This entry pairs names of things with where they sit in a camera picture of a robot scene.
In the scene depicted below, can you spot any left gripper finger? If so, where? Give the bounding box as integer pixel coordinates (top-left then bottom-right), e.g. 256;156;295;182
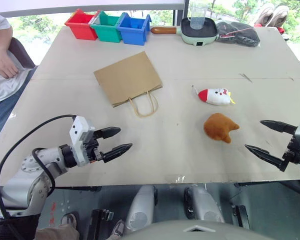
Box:
94;126;122;140
99;142;134;164

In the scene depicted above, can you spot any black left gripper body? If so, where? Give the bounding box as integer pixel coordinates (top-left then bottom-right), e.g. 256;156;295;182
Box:
81;128;108;165

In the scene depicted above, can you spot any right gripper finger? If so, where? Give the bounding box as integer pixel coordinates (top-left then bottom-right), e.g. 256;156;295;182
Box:
259;119;298;135
244;144;290;173

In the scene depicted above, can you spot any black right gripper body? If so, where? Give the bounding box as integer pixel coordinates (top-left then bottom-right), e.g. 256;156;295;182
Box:
282;136;300;166

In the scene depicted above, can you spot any brown paper bag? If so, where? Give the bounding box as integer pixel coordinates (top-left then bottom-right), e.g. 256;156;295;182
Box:
93;51;164;119

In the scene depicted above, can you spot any brown fried chicken toy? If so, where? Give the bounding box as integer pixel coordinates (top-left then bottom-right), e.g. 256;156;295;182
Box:
203;112;241;144

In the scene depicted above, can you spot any white red chicken plush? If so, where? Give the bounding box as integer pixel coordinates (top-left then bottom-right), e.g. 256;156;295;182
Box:
191;85;237;106

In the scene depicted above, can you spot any bystander's bare hand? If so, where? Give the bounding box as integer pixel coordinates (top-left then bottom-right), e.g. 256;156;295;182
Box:
0;46;19;79

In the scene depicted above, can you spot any grey robot left leg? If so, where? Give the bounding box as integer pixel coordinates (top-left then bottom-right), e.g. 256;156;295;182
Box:
124;184;159;236

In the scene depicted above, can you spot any grey robot leg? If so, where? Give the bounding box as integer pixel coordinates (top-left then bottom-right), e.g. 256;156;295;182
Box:
124;184;159;236
184;184;226;224

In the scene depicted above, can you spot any sandalled foot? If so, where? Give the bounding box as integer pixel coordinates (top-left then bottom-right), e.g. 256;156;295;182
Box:
60;212;79;229
111;219;126;237

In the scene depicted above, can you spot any grey robot right leg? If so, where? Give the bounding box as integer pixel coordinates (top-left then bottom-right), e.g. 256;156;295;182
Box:
184;184;226;224

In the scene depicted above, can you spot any khaki trouser leg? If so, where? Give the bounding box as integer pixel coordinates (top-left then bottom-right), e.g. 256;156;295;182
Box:
34;223;80;240

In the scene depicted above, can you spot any blue plastic bin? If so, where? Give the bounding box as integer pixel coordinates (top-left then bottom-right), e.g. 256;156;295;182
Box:
116;12;152;47

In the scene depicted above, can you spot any green plastic bin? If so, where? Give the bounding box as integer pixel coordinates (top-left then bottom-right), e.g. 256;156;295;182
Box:
90;10;126;43

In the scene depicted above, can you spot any black cloth bundle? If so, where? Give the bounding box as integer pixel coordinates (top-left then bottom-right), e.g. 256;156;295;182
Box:
214;20;262;49

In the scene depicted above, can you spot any grey robot torso front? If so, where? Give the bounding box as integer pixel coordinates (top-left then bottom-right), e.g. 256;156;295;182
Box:
122;219;274;240

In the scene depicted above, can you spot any red plastic bin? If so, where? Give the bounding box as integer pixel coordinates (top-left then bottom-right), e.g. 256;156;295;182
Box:
64;8;101;41

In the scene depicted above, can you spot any person in white shirt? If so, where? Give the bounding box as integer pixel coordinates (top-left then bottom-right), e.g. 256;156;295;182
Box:
0;9;39;150

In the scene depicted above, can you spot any grey sneaker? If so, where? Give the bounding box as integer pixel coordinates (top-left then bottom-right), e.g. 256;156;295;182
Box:
269;4;290;29
254;2;276;27

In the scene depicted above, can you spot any dark chair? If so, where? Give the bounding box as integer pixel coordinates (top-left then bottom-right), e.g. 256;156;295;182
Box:
8;37;38;70

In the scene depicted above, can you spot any green electric frying pan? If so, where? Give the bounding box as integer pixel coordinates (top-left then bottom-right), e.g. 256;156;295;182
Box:
149;16;219;48

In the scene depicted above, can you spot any clear plastic measuring cup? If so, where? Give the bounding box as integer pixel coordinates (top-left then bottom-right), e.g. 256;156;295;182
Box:
188;1;208;30

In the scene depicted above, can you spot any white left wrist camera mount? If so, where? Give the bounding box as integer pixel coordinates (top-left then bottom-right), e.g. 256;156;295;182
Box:
69;115;97;167

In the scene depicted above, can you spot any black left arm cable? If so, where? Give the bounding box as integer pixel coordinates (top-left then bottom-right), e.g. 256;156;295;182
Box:
0;114;78;240

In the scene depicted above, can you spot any black stand bracket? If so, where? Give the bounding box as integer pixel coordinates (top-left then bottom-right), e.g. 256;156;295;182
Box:
86;208;115;240
231;204;252;230

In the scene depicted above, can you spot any dark window frame post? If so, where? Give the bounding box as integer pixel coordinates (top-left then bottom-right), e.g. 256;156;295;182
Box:
173;0;190;26

